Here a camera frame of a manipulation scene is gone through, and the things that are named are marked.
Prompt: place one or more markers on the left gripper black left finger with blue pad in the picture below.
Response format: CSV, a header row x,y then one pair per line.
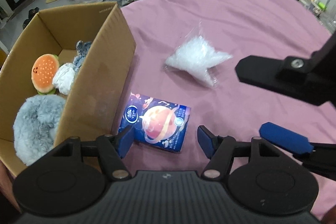
x,y
108,149

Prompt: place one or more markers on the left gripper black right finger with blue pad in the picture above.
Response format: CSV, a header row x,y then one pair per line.
x,y
221,151

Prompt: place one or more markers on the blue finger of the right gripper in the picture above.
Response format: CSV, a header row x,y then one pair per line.
x,y
285,139

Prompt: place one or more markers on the blue tissue pack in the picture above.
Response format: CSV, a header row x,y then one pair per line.
x,y
156,122

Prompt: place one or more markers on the grey fluffy plush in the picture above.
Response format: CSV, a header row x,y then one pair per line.
x,y
36,125

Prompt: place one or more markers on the clear bag white stuffing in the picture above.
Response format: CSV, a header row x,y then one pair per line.
x,y
197,57

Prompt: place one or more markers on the white soft ball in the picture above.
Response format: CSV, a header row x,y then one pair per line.
x,y
64,78

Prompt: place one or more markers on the cardboard box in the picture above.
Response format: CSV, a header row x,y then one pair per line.
x,y
92,103

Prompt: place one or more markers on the clear plastic jug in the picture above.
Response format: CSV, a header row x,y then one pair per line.
x,y
330,12

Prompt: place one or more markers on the pink bed sheet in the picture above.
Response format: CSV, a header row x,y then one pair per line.
x,y
234,29

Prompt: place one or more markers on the burger plush toy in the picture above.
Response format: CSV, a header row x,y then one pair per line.
x,y
43,72

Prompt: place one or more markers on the grey denim plush toy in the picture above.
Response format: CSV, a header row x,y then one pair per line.
x,y
82,49

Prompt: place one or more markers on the black slipper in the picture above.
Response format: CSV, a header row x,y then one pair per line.
x,y
31,14

